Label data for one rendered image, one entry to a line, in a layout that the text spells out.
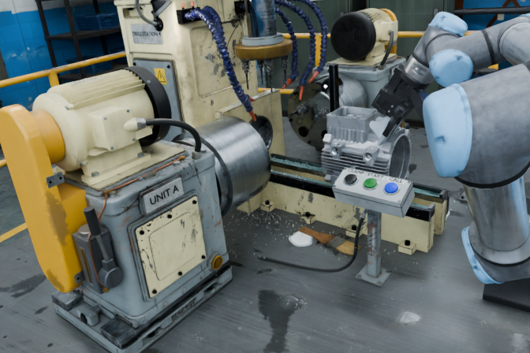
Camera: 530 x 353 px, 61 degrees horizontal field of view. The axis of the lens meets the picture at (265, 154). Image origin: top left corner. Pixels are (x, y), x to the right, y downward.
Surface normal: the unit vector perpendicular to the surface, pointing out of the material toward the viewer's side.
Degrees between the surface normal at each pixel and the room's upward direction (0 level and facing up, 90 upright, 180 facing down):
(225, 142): 40
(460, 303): 0
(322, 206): 90
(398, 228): 90
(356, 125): 90
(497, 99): 48
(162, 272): 90
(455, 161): 107
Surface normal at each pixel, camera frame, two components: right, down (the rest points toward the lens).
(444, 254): -0.08, -0.93
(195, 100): 0.78, 0.17
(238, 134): 0.39, -0.66
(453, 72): -0.12, 0.61
